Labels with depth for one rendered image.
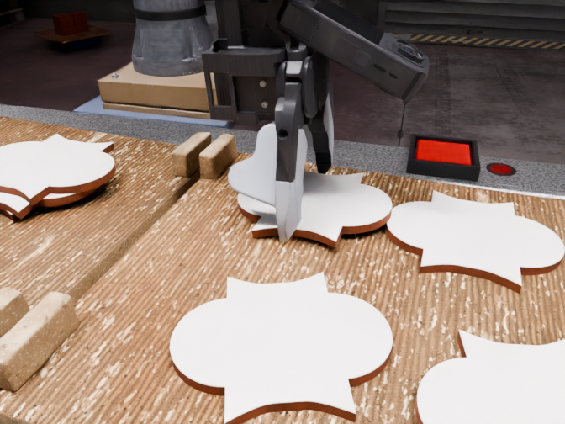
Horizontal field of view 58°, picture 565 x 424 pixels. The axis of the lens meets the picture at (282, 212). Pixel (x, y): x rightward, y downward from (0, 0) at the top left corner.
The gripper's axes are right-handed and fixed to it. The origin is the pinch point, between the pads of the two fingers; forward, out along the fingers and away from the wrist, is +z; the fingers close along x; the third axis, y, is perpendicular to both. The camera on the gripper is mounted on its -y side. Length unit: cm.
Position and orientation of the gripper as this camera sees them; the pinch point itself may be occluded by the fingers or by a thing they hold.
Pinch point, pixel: (313, 201)
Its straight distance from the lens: 45.4
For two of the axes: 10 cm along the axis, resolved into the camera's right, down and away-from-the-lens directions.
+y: -9.5, -1.1, 3.1
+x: -3.2, 5.1, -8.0
